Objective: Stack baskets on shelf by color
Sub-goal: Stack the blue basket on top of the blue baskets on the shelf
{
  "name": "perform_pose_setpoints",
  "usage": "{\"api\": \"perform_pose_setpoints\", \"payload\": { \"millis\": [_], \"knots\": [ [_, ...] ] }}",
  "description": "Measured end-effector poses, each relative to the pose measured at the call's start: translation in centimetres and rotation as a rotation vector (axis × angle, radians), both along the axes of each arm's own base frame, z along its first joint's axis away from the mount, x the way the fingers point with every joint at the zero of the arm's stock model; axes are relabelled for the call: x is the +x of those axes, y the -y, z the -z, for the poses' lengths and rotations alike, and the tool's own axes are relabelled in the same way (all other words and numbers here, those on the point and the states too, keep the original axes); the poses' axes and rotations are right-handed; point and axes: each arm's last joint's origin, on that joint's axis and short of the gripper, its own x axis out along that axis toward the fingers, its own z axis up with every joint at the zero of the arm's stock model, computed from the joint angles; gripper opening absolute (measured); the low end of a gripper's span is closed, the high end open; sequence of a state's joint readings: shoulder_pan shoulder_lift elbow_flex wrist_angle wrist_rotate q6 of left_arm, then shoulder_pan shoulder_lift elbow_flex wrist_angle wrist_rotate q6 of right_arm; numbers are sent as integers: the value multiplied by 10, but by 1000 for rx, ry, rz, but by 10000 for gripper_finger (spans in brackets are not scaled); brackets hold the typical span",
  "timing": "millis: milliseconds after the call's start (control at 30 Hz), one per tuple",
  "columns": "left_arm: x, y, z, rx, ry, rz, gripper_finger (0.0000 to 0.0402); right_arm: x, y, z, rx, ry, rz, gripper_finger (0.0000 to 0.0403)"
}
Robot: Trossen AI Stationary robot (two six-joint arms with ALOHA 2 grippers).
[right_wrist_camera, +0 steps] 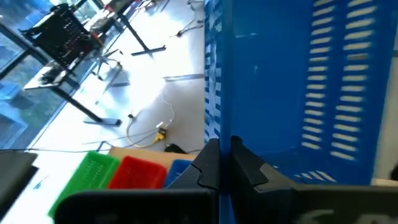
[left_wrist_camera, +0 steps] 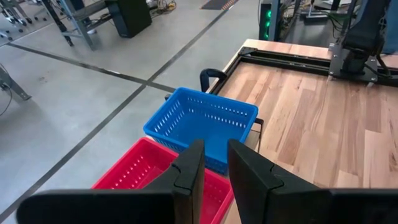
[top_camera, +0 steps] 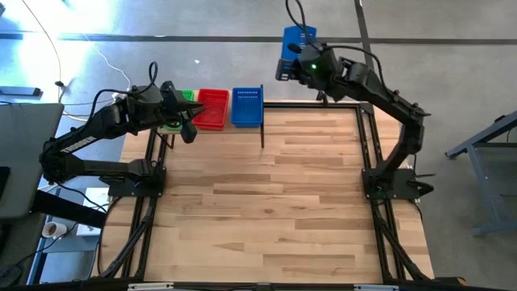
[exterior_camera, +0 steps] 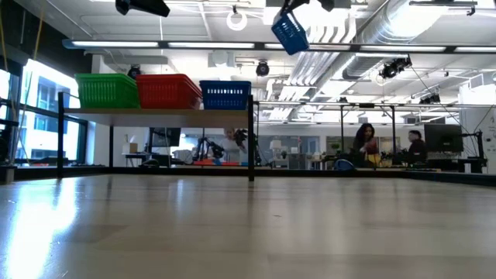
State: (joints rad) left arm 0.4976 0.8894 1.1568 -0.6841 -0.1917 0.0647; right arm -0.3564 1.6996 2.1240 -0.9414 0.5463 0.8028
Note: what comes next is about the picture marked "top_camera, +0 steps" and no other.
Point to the blue grey metal cart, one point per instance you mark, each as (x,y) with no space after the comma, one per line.
(493,186)

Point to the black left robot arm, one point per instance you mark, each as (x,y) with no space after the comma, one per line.
(81,143)

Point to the wooden shelf with black legs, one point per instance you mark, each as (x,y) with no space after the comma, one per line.
(226,130)

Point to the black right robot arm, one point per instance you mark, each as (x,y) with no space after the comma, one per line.
(387,101)

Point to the black flat power strip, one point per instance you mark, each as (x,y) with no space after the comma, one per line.
(20,91)

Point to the white paper cup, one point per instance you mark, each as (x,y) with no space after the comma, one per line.
(54,229)

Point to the black aluminium table frame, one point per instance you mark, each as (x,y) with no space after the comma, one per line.
(311,105)

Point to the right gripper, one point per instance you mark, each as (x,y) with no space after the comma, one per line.
(319,68)

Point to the white box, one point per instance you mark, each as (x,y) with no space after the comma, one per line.
(95,198)

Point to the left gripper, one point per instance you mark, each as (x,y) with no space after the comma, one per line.
(173,107)

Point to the black frame bracket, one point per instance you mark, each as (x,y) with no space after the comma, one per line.
(322,98)

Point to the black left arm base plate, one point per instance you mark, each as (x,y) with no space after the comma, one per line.
(133,188)

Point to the dark grey monitor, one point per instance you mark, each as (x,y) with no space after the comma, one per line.
(28,161)

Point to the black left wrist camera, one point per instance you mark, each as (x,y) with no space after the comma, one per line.
(167,86)

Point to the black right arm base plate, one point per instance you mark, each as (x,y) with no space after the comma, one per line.
(404,182)

